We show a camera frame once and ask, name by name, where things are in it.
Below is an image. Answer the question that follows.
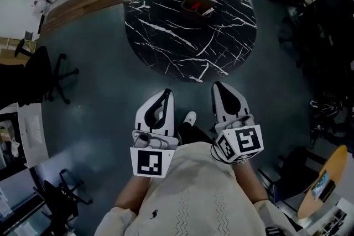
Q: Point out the person's left forearm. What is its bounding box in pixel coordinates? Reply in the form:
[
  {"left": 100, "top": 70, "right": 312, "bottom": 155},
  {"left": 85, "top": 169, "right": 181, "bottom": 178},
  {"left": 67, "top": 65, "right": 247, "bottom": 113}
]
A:
[{"left": 114, "top": 175, "right": 152, "bottom": 214}]

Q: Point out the brown pen holder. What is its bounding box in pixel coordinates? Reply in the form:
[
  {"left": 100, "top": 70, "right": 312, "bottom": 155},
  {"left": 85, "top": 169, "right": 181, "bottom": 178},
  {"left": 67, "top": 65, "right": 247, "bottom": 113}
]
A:
[{"left": 180, "top": 0, "right": 217, "bottom": 23}]

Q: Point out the person's black trouser leg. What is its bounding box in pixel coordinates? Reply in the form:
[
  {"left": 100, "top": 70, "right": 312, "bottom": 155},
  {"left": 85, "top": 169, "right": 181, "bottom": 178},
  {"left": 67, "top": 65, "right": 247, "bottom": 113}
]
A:
[{"left": 178, "top": 122, "right": 214, "bottom": 148}]

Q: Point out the black office chair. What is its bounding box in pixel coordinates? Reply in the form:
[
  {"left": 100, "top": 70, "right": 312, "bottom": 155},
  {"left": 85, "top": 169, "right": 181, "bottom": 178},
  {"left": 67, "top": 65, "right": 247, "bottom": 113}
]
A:
[
  {"left": 32, "top": 169, "right": 94, "bottom": 236},
  {"left": 0, "top": 45, "right": 80, "bottom": 110}
]

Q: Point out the person's right forearm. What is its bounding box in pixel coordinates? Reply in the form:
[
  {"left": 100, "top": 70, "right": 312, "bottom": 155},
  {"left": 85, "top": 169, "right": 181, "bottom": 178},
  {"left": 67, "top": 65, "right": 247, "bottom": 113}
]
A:
[{"left": 233, "top": 160, "right": 269, "bottom": 204}]

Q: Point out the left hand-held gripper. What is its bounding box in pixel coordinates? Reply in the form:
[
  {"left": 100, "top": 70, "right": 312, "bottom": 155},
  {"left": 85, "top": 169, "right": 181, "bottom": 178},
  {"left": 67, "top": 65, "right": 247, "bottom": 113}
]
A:
[{"left": 129, "top": 88, "right": 179, "bottom": 179}]

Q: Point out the white cabinet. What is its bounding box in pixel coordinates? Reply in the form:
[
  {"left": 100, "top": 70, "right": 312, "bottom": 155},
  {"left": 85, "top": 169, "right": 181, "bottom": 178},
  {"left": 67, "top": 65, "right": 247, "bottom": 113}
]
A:
[{"left": 17, "top": 103, "right": 50, "bottom": 170}]

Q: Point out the tangle of black cables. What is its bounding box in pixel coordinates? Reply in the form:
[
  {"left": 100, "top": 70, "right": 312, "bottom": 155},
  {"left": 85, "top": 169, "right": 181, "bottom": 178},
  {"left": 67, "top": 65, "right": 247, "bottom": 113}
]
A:
[{"left": 309, "top": 98, "right": 354, "bottom": 144}]

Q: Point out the person's white shoe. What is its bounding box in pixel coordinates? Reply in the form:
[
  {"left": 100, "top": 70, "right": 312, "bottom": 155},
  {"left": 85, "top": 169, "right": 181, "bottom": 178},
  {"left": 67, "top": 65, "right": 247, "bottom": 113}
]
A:
[{"left": 183, "top": 111, "right": 198, "bottom": 127}]

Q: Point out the round wooden side table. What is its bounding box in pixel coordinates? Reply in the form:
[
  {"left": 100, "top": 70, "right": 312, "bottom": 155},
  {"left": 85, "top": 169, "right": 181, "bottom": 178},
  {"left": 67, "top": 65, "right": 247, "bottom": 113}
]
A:
[{"left": 296, "top": 144, "right": 348, "bottom": 221}]

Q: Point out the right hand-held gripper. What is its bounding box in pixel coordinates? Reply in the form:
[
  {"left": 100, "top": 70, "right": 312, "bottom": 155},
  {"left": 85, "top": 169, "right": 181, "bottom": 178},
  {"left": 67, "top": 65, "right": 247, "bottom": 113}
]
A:
[{"left": 211, "top": 82, "right": 263, "bottom": 165}]

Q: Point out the person's cream knit sweater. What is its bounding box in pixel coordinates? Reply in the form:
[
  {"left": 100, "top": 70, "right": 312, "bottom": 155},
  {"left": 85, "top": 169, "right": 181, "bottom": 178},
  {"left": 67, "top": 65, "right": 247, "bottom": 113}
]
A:
[{"left": 95, "top": 141, "right": 298, "bottom": 236}]

